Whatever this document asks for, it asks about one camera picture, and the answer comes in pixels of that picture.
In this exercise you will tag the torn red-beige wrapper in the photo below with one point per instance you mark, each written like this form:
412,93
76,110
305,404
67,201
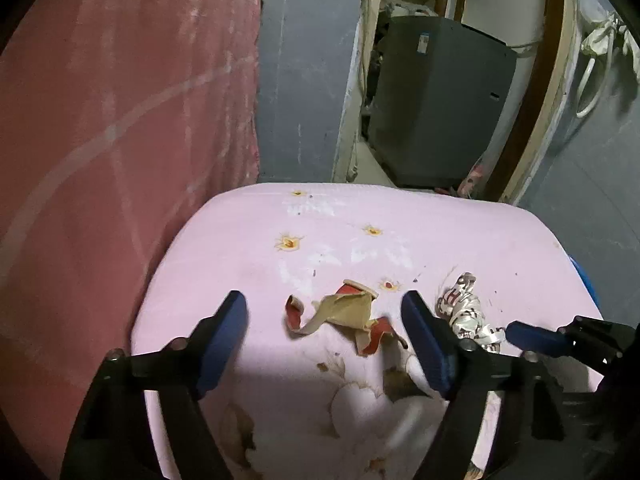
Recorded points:
345,310

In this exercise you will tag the wooden door frame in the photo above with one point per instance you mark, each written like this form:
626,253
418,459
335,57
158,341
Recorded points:
540,110

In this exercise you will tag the grey cabinet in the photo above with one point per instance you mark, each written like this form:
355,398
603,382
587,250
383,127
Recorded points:
440,100

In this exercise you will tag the pink floral cloth-covered stool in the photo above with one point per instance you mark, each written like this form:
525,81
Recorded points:
325,260

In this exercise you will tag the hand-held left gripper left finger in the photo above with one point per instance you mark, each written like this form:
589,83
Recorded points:
225,345

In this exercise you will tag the red checked cloth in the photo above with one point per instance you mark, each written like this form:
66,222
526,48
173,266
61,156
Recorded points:
100,160

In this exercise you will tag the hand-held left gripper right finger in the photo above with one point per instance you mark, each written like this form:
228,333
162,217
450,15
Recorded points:
425,345

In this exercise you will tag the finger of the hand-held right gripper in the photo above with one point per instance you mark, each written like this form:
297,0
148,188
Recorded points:
535,336

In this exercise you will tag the patterned wrapper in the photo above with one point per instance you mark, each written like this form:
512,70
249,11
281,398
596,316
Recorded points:
465,310

